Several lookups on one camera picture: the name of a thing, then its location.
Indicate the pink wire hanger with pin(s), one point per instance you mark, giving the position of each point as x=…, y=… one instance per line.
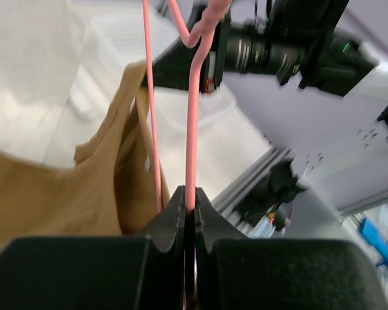
x=202, y=33

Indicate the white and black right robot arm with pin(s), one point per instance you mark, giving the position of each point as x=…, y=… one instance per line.
x=298, y=37

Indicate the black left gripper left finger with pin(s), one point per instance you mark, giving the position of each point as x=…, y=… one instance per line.
x=142, y=271

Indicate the aluminium mounting rail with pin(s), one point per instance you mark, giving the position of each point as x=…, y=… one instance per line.
x=245, y=181

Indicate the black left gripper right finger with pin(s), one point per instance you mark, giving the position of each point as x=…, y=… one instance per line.
x=237, y=272

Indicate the tan tank top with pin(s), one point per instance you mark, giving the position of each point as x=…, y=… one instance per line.
x=109, y=191

